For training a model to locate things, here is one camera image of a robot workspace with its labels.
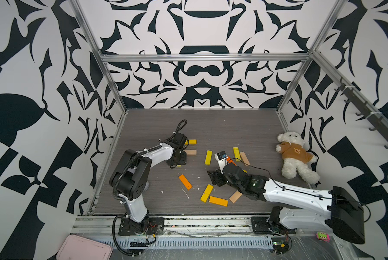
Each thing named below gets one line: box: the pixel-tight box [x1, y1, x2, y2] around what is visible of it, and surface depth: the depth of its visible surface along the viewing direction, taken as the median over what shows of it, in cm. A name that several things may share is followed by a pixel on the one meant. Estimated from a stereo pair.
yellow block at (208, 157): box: [204, 150, 213, 166], surface depth 96 cm
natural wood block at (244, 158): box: [239, 151, 251, 167], surface depth 97 cm
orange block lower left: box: [178, 173, 193, 191], surface depth 89 cm
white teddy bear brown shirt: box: [275, 131, 320, 184], surface depth 91 cm
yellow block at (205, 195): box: [199, 183, 215, 204], surface depth 85 cm
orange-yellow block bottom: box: [209, 196, 229, 207], surface depth 83 cm
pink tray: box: [56, 234, 113, 260], surface depth 69 cm
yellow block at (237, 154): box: [233, 146, 242, 162], surface depth 99 cm
